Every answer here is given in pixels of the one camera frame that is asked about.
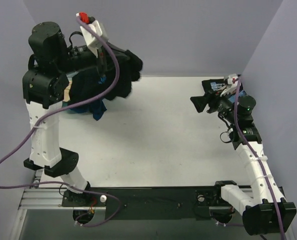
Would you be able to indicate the blue t shirt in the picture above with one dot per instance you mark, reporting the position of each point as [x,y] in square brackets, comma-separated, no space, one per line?
[96,108]

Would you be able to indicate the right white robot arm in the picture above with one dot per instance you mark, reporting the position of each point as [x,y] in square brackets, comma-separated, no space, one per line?
[267,211]

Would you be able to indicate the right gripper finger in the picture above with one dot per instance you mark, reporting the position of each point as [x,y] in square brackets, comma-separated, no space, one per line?
[212,94]
[200,102]

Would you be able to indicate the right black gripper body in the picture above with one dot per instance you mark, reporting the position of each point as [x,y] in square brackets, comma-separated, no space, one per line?
[209,100]

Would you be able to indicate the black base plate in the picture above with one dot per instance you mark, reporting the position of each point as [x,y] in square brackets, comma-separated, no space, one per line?
[155,203]

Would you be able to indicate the folded black printed t shirt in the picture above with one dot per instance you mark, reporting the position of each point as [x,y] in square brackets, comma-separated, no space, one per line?
[217,84]

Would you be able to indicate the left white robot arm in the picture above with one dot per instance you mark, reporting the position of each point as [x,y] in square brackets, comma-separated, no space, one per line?
[44,87]

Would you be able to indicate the aluminium frame rail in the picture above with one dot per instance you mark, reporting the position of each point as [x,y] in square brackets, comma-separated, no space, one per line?
[48,199]

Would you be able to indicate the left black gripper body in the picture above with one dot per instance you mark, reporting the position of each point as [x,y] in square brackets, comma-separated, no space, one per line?
[123,68]

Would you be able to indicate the beige t shirt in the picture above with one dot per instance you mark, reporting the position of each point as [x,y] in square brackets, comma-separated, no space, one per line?
[66,95]

